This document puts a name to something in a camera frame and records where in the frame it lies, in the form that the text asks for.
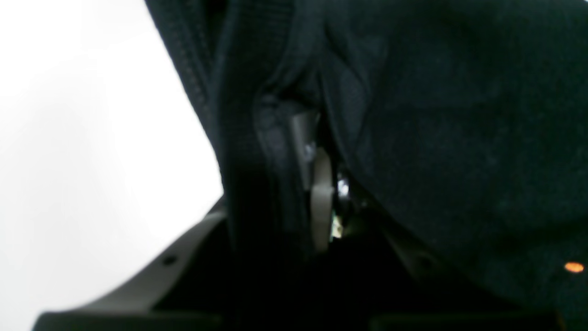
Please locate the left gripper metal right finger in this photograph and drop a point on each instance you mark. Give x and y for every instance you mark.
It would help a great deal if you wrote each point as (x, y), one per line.
(321, 201)

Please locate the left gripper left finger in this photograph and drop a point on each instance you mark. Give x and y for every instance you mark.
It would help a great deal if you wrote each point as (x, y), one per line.
(287, 130)

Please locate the black T-shirt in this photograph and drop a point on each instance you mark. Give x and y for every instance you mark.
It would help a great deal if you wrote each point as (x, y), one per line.
(466, 120)

